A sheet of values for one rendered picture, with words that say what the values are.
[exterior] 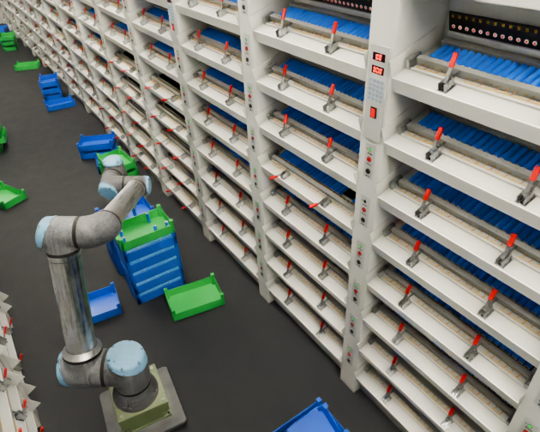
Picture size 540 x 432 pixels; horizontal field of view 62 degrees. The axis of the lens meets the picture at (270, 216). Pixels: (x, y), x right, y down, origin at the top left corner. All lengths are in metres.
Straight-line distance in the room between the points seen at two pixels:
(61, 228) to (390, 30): 1.21
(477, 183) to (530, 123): 0.21
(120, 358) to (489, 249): 1.39
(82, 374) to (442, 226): 1.44
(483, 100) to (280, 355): 1.63
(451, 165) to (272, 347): 1.47
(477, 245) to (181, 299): 1.81
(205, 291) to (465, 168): 1.82
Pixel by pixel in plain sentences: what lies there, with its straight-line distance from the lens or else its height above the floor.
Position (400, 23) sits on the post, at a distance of 1.30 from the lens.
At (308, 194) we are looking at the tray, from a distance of 1.84.
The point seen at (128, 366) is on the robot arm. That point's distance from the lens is 1.93.
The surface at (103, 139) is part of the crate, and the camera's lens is 4.54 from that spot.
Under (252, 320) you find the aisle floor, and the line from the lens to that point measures 2.55.
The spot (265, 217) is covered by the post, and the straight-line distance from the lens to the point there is 2.23.
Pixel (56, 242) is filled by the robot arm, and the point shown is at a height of 0.97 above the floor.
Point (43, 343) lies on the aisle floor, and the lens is 2.78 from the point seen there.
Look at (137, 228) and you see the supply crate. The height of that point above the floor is 0.40.
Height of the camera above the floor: 1.91
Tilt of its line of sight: 36 degrees down
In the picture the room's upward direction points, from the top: 3 degrees counter-clockwise
